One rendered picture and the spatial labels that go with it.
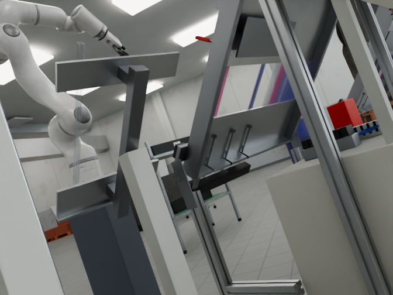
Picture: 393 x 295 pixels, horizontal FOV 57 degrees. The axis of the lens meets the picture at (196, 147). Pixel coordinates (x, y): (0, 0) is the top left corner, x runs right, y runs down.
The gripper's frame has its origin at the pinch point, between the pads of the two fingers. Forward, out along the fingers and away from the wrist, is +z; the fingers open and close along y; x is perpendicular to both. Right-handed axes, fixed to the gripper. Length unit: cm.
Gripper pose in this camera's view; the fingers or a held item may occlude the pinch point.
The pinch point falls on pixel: (124, 52)
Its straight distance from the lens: 199.1
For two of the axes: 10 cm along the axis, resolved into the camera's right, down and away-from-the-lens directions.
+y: -3.8, -6.0, 7.0
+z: 5.8, 4.4, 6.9
